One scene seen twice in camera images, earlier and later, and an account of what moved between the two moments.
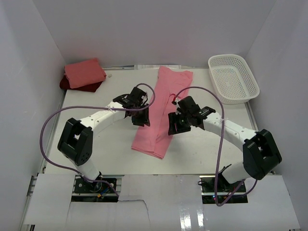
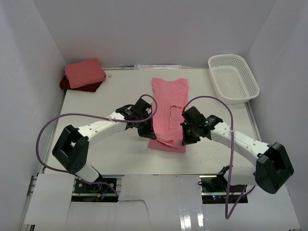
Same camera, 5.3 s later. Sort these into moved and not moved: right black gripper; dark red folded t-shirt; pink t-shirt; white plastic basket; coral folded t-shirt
Moved: right black gripper; pink t-shirt
Not moved: coral folded t-shirt; white plastic basket; dark red folded t-shirt
